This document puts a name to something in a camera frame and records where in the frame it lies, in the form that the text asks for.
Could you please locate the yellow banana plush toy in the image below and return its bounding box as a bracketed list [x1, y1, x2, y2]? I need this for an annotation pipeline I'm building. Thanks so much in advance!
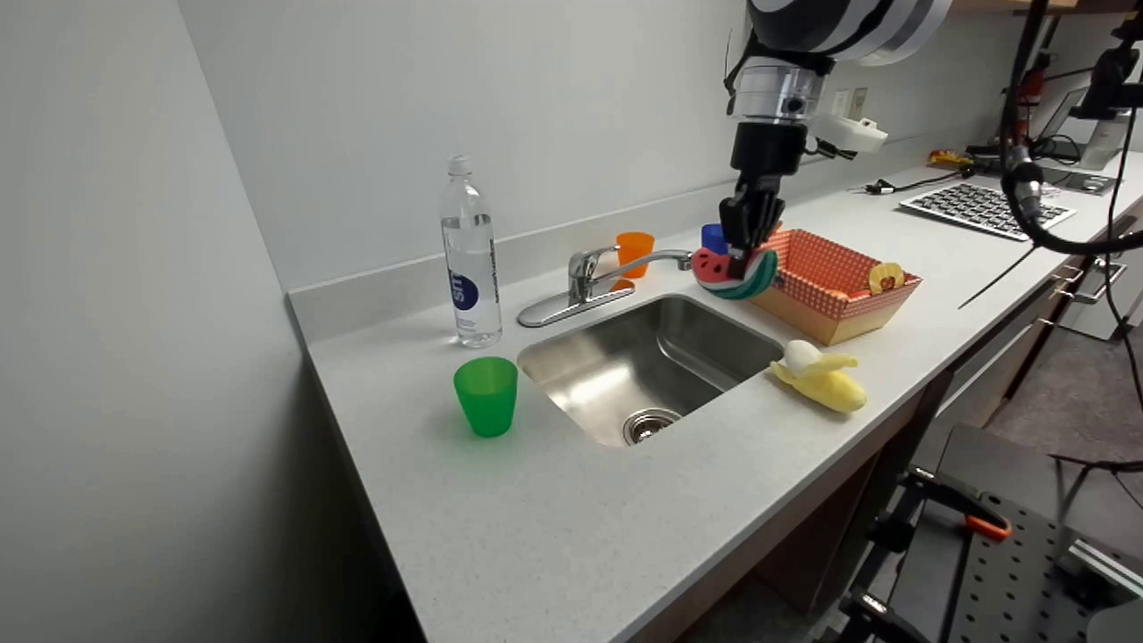
[764, 336, 871, 418]

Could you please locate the orange handled black clamp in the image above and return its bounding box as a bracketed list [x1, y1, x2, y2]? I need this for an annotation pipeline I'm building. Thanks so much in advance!
[899, 464, 1018, 546]

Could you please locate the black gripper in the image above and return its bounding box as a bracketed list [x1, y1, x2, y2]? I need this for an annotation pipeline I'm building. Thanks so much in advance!
[716, 119, 814, 261]

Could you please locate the green plastic cup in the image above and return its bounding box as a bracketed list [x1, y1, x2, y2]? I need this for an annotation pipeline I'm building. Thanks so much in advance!
[449, 354, 522, 442]

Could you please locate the grey perforated cart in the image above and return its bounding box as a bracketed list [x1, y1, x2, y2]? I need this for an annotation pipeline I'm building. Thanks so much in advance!
[911, 421, 1143, 643]

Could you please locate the yellow hand tool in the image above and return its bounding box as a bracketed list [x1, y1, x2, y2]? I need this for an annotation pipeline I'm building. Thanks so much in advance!
[924, 143, 984, 175]

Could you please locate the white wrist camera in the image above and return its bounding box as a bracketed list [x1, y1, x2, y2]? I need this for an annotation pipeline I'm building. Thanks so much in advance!
[810, 109, 892, 156]

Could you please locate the stainless steel sink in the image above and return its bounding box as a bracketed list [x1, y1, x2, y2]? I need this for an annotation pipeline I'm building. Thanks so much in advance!
[518, 290, 791, 454]

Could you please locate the yellow ring toy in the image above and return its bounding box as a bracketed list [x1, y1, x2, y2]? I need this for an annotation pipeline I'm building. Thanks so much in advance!
[865, 258, 911, 299]

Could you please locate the clear plastic water bottle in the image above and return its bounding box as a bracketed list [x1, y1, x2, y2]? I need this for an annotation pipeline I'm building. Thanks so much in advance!
[437, 149, 509, 354]

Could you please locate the thin black hanging cable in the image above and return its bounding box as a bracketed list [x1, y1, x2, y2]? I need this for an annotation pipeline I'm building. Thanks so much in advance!
[1098, 45, 1143, 411]

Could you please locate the watermelon plush toy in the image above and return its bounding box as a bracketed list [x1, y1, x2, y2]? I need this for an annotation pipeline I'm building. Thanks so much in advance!
[691, 243, 785, 305]

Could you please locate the orange plastic cup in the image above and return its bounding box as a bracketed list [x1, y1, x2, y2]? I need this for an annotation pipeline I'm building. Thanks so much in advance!
[612, 227, 661, 290]

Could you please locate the red background object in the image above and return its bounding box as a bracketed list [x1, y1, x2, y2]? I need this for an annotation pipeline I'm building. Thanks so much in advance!
[1013, 50, 1063, 143]

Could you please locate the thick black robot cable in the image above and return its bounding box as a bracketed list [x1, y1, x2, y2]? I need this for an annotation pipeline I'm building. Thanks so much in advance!
[997, 0, 1143, 258]

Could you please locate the red plastic basket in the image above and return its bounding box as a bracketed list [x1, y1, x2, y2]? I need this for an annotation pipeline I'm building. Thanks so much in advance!
[749, 226, 924, 349]

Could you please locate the open laptop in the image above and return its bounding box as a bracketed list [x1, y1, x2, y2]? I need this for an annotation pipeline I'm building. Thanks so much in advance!
[1034, 78, 1138, 195]

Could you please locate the chrome faucet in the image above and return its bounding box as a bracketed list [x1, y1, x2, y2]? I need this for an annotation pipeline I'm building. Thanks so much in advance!
[515, 243, 699, 331]

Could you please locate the grey computer keyboard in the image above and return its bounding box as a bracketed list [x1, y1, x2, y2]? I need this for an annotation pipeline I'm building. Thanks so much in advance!
[896, 177, 1076, 245]

